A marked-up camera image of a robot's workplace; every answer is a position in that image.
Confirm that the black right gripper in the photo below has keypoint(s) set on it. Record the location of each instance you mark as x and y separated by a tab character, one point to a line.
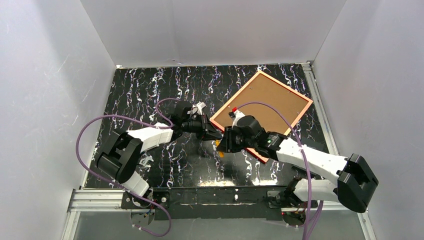
228	141

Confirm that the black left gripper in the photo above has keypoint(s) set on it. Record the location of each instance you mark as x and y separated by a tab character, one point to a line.
205	126

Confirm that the orange handled screwdriver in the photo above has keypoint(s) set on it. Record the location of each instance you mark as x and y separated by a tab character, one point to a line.
220	148

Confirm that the red picture frame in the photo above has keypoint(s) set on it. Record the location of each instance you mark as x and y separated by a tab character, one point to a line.
275	105

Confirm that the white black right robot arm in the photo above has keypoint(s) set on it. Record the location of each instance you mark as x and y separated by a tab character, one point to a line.
346	180

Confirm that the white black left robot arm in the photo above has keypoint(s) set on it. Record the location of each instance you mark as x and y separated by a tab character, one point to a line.
122	153

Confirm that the dark grey card sheet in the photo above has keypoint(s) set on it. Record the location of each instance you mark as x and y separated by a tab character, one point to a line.
313	144

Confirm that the small silver wrench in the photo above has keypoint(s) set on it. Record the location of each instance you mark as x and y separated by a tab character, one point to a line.
145	162

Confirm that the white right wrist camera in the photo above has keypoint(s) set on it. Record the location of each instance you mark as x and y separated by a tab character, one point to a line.
235	114

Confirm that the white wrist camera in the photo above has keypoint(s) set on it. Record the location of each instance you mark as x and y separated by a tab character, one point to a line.
235	114
197	109

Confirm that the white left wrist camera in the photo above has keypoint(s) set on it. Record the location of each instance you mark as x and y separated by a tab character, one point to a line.
197	109

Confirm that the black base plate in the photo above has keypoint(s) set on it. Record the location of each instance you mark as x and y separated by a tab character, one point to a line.
216	202

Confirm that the aluminium rail front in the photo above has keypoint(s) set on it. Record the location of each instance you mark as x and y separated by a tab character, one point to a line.
95	214

